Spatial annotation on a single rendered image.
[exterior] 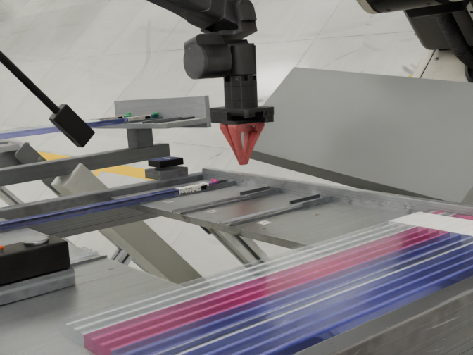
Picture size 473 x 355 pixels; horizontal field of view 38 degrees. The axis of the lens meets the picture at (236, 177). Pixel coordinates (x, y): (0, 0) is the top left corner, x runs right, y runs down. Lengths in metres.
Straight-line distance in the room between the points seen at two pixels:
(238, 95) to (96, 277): 0.53
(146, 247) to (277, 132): 0.37
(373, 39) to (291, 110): 1.25
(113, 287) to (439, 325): 0.30
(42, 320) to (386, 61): 2.03
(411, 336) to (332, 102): 0.90
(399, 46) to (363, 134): 1.30
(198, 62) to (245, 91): 0.10
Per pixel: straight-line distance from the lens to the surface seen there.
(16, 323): 0.62
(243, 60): 1.14
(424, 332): 0.56
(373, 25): 2.73
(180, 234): 2.47
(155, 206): 1.03
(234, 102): 1.15
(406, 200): 0.92
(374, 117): 1.29
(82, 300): 0.65
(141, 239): 1.47
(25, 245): 0.68
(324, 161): 1.27
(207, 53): 1.09
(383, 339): 0.52
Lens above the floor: 1.36
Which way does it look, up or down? 33 degrees down
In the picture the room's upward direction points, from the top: 42 degrees counter-clockwise
